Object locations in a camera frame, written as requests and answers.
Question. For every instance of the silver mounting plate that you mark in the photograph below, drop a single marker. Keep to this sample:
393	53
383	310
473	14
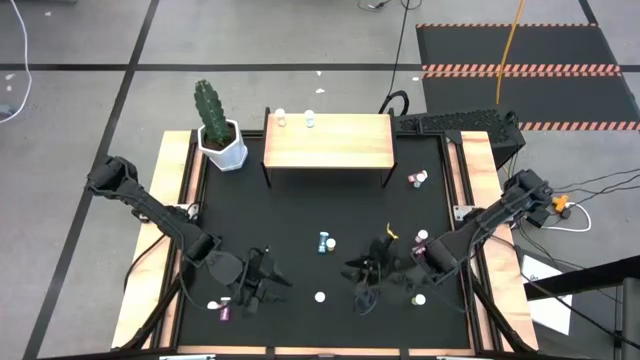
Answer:
192	210
462	211

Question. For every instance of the light wooden table side board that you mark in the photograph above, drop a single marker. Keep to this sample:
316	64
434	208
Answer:
131	315
512	300

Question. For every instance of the wooden shelf black metal frame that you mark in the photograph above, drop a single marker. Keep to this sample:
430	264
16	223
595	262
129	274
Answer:
327	142

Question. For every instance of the white label strip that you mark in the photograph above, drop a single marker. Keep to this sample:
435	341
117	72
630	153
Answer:
465	358
187	358

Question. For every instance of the green artificial cactus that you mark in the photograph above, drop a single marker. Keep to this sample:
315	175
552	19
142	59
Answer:
210	110

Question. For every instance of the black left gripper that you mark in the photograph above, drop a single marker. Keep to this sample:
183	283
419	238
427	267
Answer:
257	277

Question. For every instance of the black hazard striped floor mat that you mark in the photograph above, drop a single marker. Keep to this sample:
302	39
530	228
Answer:
560	100
475	47

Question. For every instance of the white paper sheet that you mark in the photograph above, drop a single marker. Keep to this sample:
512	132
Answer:
552	315

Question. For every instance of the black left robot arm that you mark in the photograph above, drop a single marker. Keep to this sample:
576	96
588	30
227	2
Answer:
150	210

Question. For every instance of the yellow tag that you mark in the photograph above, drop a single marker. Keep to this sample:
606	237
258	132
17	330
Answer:
391	231

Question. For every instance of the black metal beam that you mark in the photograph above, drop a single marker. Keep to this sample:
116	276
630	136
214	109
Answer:
590	276

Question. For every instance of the orange power plug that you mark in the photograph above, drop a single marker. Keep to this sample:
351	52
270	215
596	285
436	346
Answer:
560	202

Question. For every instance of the dark table mat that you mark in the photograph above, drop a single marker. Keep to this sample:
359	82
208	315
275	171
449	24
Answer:
300	325

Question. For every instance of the gray metal post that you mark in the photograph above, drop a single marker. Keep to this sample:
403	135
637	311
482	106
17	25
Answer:
631	325

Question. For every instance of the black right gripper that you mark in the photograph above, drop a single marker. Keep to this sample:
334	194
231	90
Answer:
382	262

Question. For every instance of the white hexagonal plant pot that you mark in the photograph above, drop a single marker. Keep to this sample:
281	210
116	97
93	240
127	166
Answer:
227	157

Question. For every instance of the light wooden table edge strip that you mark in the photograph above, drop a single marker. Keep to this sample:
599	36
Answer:
225	350

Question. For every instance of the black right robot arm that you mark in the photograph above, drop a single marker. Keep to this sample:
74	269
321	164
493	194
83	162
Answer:
480	220

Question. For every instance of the black aluminium table frame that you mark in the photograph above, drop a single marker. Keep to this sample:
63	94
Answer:
255	134

